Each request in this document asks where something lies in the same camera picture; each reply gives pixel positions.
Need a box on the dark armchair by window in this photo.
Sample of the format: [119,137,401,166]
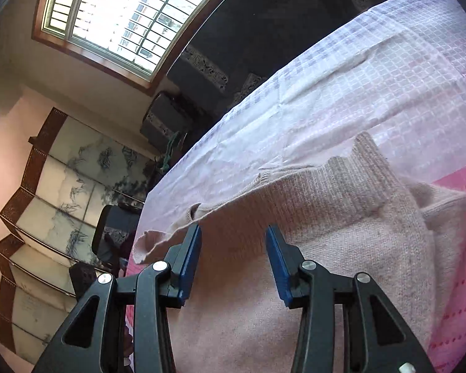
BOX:
[140,91,197,153]

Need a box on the painted folding screen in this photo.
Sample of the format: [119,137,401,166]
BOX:
[0,108,158,366]

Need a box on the beige knit sweater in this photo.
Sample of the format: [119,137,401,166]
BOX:
[130,132,466,373]

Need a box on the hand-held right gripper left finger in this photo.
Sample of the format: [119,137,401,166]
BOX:
[31,223,203,373]

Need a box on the dark long sofa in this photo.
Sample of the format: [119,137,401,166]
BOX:
[166,0,451,114]

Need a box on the barred window with wooden frame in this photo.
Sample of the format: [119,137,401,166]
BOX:
[32,0,254,96]

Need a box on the dark chair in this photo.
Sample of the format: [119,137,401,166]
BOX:
[90,204,143,272]

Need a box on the pink checked blanket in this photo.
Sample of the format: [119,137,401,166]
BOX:
[124,0,466,373]

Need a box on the green cord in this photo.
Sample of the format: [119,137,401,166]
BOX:
[157,132,182,172]

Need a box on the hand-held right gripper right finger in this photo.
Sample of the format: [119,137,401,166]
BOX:
[265,224,437,373]

